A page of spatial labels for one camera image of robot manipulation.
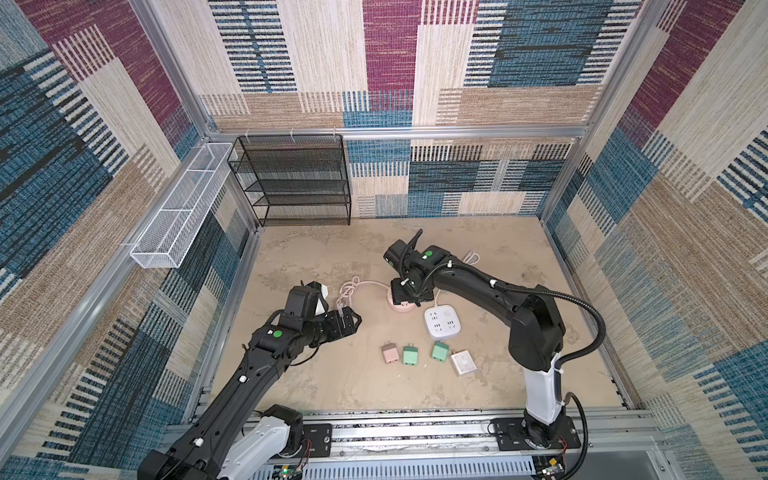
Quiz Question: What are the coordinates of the pink usb charger plug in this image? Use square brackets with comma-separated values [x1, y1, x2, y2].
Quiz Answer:
[382, 343, 400, 364]

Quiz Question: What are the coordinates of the green usb charger plug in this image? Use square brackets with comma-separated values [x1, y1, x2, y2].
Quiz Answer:
[402, 346, 419, 366]

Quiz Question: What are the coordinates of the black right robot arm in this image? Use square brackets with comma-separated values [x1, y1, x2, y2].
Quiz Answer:
[383, 240, 565, 448]

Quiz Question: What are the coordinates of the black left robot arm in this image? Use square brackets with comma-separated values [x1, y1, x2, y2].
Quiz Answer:
[137, 282, 362, 479]

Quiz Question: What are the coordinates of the white usb charger plug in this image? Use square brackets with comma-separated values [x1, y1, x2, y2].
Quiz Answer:
[450, 350, 477, 377]

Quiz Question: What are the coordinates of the pink round power strip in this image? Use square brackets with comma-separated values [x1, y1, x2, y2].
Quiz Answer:
[387, 290, 417, 314]

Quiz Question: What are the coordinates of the white square power strip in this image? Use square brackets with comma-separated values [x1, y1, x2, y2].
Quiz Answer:
[424, 305, 461, 341]

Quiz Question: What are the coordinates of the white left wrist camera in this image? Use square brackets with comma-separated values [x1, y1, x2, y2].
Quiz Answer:
[308, 281, 329, 316]

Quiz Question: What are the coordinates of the black corrugated cable conduit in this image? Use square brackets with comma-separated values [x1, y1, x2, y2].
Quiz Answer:
[398, 229, 607, 480]

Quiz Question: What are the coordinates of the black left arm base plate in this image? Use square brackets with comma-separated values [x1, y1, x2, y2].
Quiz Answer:
[271, 423, 333, 461]

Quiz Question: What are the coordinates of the black wire shelf rack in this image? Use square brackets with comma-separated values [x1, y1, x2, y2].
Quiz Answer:
[229, 134, 352, 227]

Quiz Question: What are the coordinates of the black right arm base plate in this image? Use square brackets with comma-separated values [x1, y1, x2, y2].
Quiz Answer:
[488, 415, 582, 451]

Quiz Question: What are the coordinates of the white mesh wall basket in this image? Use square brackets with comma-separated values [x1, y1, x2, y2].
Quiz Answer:
[130, 143, 233, 269]

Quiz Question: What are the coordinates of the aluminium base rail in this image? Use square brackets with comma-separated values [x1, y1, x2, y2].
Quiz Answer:
[302, 407, 683, 479]

